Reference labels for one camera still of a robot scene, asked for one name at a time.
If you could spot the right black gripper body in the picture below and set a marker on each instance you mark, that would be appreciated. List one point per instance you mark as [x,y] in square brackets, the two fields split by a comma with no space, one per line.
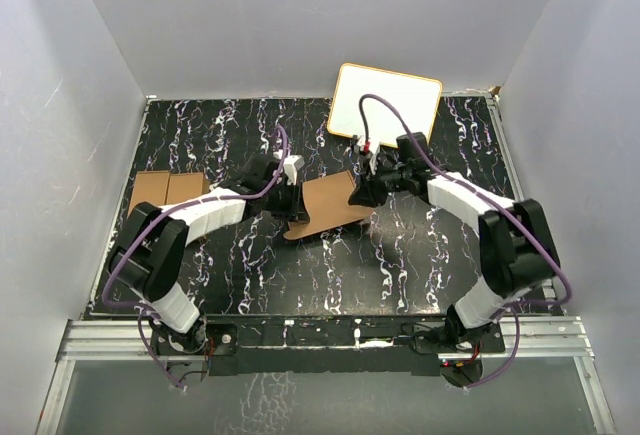
[396,178]

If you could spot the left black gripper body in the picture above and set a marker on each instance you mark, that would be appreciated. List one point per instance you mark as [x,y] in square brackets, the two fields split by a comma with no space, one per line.
[278,201]

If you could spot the brown cardboard box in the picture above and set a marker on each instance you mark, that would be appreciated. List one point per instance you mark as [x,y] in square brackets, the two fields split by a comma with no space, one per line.
[164,188]
[326,202]

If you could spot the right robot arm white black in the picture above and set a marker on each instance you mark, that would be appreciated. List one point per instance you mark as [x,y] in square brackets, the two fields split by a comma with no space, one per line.
[517,252]

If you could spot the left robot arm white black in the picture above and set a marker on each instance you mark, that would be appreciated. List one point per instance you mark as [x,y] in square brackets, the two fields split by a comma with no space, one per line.
[148,252]

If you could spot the folded brown cardboard box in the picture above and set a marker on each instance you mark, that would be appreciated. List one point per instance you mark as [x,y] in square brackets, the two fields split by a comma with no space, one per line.
[164,188]

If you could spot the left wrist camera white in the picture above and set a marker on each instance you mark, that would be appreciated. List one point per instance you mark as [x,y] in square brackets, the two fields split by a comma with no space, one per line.
[292,165]

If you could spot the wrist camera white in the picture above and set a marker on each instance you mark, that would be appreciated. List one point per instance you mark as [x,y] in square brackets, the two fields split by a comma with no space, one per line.
[367,152]
[292,165]

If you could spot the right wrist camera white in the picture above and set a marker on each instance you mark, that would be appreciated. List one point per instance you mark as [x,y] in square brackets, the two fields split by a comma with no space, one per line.
[367,152]

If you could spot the white board yellow frame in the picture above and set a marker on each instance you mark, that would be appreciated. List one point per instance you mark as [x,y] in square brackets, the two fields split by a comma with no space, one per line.
[383,104]

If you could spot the black base frame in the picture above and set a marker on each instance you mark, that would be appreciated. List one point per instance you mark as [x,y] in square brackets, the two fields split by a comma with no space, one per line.
[239,345]

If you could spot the aluminium rail frame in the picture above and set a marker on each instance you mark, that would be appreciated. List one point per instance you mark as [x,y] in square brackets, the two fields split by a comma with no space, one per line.
[527,336]

